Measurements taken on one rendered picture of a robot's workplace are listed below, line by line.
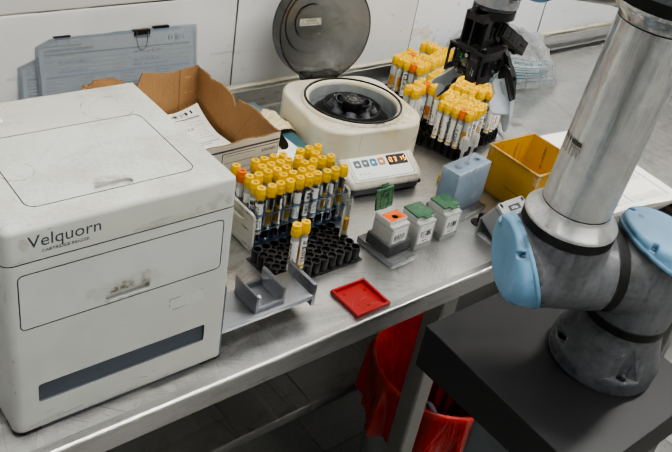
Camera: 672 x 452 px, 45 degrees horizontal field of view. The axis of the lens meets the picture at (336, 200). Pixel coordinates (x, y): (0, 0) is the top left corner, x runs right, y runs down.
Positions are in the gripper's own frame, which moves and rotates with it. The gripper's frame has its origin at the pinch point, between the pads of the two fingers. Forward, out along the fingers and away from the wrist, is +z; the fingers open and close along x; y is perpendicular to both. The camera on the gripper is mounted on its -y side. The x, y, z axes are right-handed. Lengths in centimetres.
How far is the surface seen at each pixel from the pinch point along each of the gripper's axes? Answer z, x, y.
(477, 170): 11.7, 2.2, -3.7
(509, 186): 16.8, 5.1, -12.8
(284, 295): 15.4, 4.8, 47.1
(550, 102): 21, -16, -67
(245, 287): 14, 1, 52
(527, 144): 13.5, 0.2, -25.4
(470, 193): 16.8, 2.2, -3.6
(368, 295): 20.9, 8.2, 31.0
